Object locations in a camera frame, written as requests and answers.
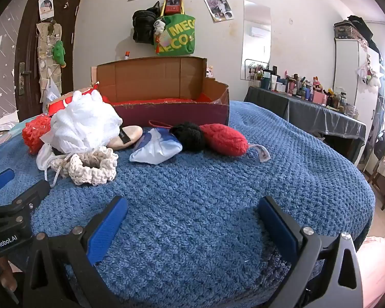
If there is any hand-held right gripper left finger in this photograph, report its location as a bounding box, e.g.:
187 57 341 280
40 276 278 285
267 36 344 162
22 196 129 308

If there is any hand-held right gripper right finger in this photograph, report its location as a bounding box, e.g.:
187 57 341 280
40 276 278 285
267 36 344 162
258 196 363 308

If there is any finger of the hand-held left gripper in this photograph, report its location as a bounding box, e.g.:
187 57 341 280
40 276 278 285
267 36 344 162
0 168 15 197
0 180 51 236

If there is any white plastic wad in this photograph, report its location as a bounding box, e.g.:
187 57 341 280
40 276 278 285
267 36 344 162
36 143 62 171

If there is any coral mesh bath pouf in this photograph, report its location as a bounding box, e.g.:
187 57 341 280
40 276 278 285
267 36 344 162
22 114 53 155

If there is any cream knotted rope toy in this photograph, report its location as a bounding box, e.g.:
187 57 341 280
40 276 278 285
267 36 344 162
51 146 119 187

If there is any white mesh bath pouf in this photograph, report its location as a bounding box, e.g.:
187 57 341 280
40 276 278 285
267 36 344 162
40 90 124 188

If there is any blue and white pouch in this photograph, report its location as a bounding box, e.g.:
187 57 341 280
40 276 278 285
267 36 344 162
129 127 183 165

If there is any beige brush with black strap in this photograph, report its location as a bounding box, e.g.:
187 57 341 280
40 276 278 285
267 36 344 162
107 125 144 150

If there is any red knit pouch with tag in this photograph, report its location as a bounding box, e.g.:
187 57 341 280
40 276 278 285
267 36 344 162
148 120 272 162

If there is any black knit ball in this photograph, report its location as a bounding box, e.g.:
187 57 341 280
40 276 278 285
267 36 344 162
170 121 206 152

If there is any cardboard box with red lining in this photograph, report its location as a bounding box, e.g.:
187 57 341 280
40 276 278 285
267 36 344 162
46 56 230 127

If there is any person's left hand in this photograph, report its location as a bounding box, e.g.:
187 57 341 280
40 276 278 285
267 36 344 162
0 257 20 296

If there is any light blue cloth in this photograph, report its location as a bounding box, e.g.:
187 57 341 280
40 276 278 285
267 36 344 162
6 123 28 137

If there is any blue knit blanket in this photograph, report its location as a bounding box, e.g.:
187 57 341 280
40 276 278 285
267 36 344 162
0 100 376 308

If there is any clear plastic bag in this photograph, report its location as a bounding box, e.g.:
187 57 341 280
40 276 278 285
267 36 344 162
42 77 62 105

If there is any pink cushion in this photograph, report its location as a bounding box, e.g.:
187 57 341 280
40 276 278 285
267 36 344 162
353 236 385 308

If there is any table with dark cloth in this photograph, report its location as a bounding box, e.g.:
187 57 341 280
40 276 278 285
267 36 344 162
244 85 367 164

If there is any beige hanging organiser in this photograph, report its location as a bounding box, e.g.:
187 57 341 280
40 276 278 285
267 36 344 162
36 21 63 103

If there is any dark wooden door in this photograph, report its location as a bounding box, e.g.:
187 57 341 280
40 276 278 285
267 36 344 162
14 0 84 122

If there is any green plush toy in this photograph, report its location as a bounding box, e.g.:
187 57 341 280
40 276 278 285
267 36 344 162
52 40 67 68

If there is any group of cosmetic bottles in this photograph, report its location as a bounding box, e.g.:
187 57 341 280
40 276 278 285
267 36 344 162
248 64 360 118

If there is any white wardrobe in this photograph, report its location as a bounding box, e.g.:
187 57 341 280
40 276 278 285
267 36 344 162
333 37 385 172

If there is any photo card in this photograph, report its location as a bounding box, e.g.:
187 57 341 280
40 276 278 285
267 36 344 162
38 0 54 20

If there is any white hanging plush toy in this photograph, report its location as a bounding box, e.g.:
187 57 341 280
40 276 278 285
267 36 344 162
356 54 384 87

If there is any black bag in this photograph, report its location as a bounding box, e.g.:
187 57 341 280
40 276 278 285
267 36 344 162
132 2 161 44

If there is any green tote bag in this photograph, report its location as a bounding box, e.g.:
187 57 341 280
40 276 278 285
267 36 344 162
154 5 197 56

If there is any patterned suitcase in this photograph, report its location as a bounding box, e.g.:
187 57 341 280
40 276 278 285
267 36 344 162
333 15 374 41

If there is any wall mirror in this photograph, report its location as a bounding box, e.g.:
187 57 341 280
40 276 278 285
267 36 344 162
239 0 272 81

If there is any photo wall poster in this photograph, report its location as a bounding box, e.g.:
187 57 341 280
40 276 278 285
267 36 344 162
204 0 235 23

